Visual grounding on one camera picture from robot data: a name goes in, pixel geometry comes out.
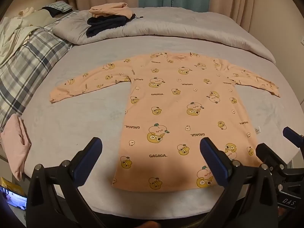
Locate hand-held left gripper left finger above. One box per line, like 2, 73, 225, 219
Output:
26, 137, 105, 228

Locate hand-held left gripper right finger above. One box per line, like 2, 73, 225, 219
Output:
200, 137, 278, 228

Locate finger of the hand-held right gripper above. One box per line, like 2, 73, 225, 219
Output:
283, 127, 304, 149
255, 143, 289, 171

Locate peach printed pajama top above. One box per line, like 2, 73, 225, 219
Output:
49, 51, 281, 190

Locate folded dark navy clothes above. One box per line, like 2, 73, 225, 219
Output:
87, 14, 144, 38

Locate folded plain peach clothes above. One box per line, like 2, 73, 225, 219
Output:
89, 2, 135, 21

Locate plain pink cloth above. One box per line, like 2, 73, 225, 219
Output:
1, 113, 32, 181

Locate yellow packet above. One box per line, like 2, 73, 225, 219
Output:
1, 177, 24, 195

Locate smartphone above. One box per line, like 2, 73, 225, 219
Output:
0, 185, 28, 212

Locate plaid blanket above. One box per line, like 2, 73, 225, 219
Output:
0, 11, 80, 129

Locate pale grey duvet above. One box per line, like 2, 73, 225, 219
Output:
52, 7, 277, 64

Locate white crumpled cloth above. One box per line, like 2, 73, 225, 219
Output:
0, 9, 45, 63

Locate dark navy cloth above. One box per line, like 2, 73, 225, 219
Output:
40, 6, 63, 17

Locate striped pillow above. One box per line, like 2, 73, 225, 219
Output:
42, 1, 73, 13

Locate cream fluffy cloth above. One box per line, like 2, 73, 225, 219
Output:
18, 7, 36, 18

